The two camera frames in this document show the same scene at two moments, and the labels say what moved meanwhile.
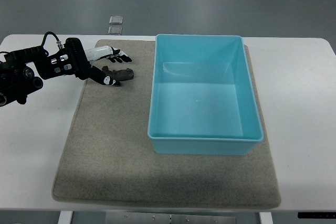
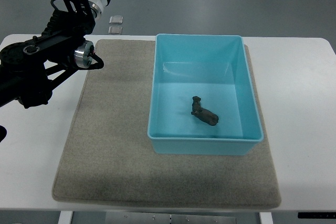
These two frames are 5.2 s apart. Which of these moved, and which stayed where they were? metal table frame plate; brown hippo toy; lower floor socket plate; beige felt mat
Moved: brown hippo toy
Stayed: beige felt mat; metal table frame plate; lower floor socket plate
